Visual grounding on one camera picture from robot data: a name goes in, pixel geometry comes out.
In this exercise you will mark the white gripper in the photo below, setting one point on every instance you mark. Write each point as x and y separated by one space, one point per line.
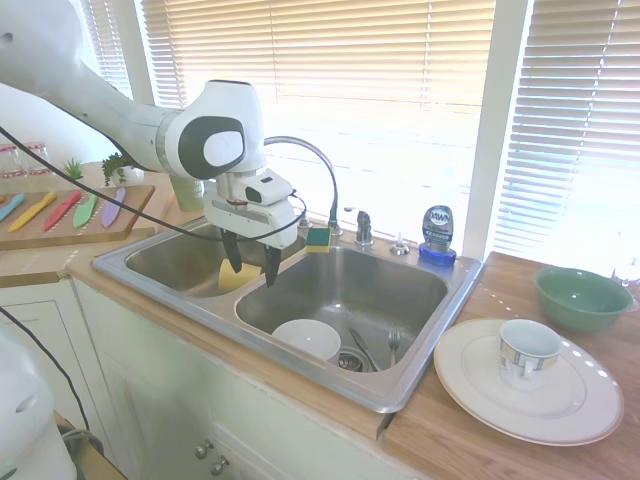
250 220

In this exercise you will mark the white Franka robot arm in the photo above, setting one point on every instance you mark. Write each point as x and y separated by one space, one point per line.
125 120

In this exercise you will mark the chrome gooseneck faucet spout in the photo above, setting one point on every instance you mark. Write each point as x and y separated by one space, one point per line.
326 159

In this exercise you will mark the yellow plastic cup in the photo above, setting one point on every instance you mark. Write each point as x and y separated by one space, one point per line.
245 276

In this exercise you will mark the yellow green sponge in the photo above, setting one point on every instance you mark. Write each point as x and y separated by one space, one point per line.
318 241

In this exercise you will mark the pale green cup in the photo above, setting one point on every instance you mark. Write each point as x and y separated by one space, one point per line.
186 192

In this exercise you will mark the white bowl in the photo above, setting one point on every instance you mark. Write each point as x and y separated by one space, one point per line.
306 337

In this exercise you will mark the stainless steel double sink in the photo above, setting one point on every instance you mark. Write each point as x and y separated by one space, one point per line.
350 285

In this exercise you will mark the wooden cutting board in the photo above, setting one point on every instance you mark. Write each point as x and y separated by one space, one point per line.
135 202

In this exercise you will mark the silver table knife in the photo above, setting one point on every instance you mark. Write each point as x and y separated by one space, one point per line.
361 345

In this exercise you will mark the metal drain strainer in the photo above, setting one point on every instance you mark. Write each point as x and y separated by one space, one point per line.
351 361

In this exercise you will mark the chrome sink hole cap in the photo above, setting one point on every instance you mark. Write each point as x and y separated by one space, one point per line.
399 246

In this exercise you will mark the purple plastic knife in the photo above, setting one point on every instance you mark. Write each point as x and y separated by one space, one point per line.
111 210

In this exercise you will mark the white kitchen cabinet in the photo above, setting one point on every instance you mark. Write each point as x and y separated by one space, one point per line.
150 380

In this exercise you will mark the silver fork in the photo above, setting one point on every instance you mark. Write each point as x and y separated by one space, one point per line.
394 342

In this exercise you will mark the trailing plant in white pot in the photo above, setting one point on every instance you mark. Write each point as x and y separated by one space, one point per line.
112 167

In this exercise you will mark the green plastic knife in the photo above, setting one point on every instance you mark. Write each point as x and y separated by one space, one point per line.
84 212

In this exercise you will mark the blue Dawn soap bottle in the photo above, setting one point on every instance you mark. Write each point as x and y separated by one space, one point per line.
438 235

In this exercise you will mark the red plastic knife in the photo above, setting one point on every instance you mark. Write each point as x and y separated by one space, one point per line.
61 210

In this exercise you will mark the silver cabinet knob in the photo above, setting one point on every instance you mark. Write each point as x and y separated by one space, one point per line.
220 466
202 450

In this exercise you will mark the small spiky green plant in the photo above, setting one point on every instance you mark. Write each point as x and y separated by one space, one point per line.
73 170

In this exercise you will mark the wide white window blind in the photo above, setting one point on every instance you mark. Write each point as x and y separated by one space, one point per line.
380 75

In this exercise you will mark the yellow plastic knife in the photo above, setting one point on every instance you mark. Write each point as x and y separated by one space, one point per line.
32 212

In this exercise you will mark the glass jar with red lid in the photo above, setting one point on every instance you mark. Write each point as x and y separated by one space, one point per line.
37 160
12 167

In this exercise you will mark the teal plastic knife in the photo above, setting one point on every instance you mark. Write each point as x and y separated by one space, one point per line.
11 206

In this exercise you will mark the narrow white window blind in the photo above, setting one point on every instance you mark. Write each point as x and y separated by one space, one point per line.
112 45

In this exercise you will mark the white dinner plate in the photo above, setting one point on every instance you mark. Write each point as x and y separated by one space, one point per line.
475 395

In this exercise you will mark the white patterned teacup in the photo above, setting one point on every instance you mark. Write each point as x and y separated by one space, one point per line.
520 362

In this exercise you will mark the green bowl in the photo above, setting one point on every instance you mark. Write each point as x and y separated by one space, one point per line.
580 305

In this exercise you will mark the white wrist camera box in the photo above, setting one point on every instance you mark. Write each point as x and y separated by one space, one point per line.
265 190

